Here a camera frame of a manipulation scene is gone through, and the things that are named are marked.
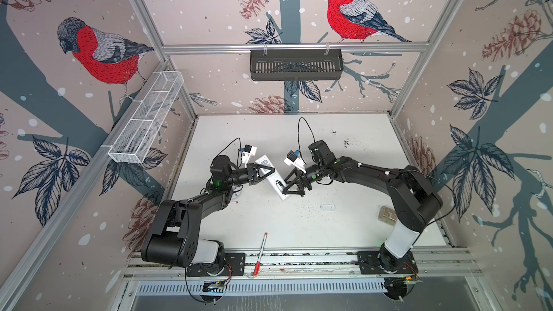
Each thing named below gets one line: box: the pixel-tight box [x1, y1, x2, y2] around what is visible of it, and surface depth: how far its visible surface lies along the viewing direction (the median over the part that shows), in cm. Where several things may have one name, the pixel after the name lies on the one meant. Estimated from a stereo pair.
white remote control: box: [254, 154, 290, 201], surface depth 78 cm
